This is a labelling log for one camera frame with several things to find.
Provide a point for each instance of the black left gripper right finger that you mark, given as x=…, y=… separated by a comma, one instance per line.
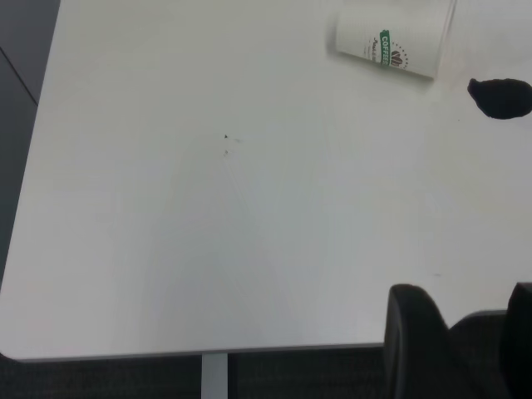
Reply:
x=519, y=341

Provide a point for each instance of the white table leg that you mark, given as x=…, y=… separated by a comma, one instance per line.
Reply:
x=214, y=376

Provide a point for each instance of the white paper coffee cup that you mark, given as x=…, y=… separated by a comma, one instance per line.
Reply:
x=386, y=25

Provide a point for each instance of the dark coffee spill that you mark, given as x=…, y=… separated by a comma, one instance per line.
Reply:
x=503, y=97

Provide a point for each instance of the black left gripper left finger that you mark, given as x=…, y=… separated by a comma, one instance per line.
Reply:
x=415, y=341

